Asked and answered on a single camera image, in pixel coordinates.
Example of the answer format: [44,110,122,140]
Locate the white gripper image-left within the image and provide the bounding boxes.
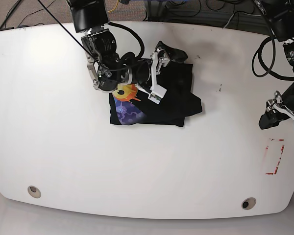
[132,41,188,98]

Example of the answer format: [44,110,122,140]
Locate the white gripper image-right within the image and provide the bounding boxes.
[259,90,294,130]

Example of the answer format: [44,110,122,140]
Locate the black t-shirt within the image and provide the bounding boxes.
[109,62,203,127]

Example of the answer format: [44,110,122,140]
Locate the red tape rectangle marking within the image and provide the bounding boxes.
[262,139,285,175]

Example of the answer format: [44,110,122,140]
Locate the wrist camera board image-left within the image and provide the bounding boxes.
[148,94,162,104]

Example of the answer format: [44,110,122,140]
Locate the right table cable grommet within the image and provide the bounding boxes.
[241,197,256,210]

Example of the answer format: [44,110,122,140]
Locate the table cable grommet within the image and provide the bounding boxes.
[241,197,256,210]
[27,186,41,199]

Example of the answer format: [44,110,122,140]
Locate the black cable on floor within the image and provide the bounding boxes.
[16,0,57,27]

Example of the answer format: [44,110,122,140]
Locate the left table cable grommet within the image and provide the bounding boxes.
[27,186,41,199]

